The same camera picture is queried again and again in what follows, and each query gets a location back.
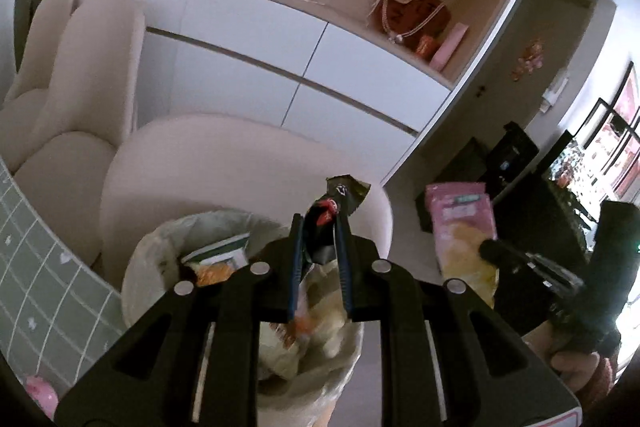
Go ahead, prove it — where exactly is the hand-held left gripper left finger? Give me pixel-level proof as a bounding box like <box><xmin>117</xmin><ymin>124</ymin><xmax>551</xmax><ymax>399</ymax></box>
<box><xmin>52</xmin><ymin>213</ymin><xmax>306</xmax><ymax>427</ymax></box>

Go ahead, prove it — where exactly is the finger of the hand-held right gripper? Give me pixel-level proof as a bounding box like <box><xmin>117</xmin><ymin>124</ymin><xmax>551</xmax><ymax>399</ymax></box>
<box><xmin>477</xmin><ymin>238</ymin><xmax>586</xmax><ymax>303</ymax></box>

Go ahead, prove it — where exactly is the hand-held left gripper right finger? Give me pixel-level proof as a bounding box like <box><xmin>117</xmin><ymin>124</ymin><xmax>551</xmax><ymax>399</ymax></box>
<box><xmin>334</xmin><ymin>217</ymin><xmax>583</xmax><ymax>427</ymax></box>

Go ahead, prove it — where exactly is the pink chip packet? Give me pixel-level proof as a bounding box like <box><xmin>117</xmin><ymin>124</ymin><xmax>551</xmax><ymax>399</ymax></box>
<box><xmin>425</xmin><ymin>182</ymin><xmax>501</xmax><ymax>310</ymax></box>

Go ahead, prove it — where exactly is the black wrapper with red label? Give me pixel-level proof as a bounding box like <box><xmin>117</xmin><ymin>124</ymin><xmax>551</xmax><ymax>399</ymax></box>
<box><xmin>305</xmin><ymin>176</ymin><xmax>372</xmax><ymax>265</ymax></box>

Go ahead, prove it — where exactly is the white green packet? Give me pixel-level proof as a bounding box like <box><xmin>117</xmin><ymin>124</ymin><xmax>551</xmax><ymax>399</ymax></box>
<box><xmin>180</xmin><ymin>232</ymin><xmax>251</xmax><ymax>268</ymax></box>

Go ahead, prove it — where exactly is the yellow snack packet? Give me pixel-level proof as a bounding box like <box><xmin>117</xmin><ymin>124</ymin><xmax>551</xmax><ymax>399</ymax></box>
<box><xmin>195</xmin><ymin>259</ymin><xmax>246</xmax><ymax>288</ymax></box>

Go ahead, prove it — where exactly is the person's right forearm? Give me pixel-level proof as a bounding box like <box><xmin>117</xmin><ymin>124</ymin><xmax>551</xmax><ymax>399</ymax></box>
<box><xmin>575</xmin><ymin>352</ymin><xmax>631</xmax><ymax>423</ymax></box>

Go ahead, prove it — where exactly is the person's right hand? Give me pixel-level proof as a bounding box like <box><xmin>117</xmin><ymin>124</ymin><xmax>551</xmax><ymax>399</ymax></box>
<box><xmin>522</xmin><ymin>324</ymin><xmax>608</xmax><ymax>395</ymax></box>

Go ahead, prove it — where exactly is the dark low cabinet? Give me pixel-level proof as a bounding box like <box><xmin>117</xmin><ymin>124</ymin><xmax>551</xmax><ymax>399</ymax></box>
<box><xmin>492</xmin><ymin>179</ymin><xmax>591</xmax><ymax>268</ymax></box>

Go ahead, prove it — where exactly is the black box appliance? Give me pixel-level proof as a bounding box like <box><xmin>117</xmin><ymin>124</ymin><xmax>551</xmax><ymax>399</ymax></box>
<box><xmin>487</xmin><ymin>122</ymin><xmax>541</xmax><ymax>188</ymax></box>

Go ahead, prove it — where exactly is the television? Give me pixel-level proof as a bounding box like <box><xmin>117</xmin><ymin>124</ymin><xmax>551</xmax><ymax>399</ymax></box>
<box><xmin>547</xmin><ymin>129</ymin><xmax>611</xmax><ymax>218</ymax></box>

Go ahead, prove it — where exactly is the beige dining chair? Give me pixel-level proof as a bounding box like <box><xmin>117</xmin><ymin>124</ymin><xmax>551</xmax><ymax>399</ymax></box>
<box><xmin>12</xmin><ymin>0</ymin><xmax>147</xmax><ymax>268</ymax></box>
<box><xmin>0</xmin><ymin>0</ymin><xmax>78</xmax><ymax>148</ymax></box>
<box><xmin>99</xmin><ymin>114</ymin><xmax>393</xmax><ymax>295</ymax></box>

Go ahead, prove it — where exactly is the pink door ornament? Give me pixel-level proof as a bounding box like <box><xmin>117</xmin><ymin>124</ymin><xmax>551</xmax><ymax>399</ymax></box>
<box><xmin>510</xmin><ymin>39</ymin><xmax>546</xmax><ymax>82</ymax></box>

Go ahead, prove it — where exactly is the pink box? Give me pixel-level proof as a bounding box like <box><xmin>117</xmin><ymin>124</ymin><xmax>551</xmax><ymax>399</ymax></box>
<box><xmin>429</xmin><ymin>23</ymin><xmax>470</xmax><ymax>72</ymax></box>

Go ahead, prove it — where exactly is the brown door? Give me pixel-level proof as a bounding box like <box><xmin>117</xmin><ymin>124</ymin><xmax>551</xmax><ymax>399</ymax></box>
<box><xmin>452</xmin><ymin>0</ymin><xmax>598</xmax><ymax>188</ymax></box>

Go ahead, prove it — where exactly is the green checked tablecloth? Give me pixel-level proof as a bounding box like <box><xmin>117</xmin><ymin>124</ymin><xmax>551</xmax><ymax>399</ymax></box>
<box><xmin>0</xmin><ymin>157</ymin><xmax>126</xmax><ymax>403</ymax></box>

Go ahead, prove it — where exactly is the white wall device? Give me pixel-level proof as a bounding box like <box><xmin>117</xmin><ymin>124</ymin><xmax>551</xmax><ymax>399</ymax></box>
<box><xmin>540</xmin><ymin>77</ymin><xmax>571</xmax><ymax>112</ymax></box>

